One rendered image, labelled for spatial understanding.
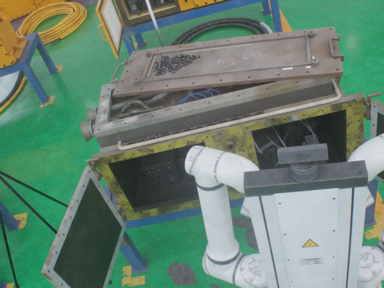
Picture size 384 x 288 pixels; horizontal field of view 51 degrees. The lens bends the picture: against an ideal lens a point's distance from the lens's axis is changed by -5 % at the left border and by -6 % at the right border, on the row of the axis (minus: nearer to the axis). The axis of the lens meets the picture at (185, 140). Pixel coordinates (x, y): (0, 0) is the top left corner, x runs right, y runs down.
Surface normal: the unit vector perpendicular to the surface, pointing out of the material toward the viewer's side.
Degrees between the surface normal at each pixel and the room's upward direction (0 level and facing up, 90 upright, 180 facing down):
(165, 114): 0
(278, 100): 90
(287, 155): 61
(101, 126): 0
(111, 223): 90
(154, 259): 0
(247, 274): 8
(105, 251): 90
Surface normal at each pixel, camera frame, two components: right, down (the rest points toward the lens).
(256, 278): -0.20, -0.58
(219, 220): 0.18, 0.54
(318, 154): -0.22, 0.28
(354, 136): 0.05, 0.68
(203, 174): -0.51, 0.58
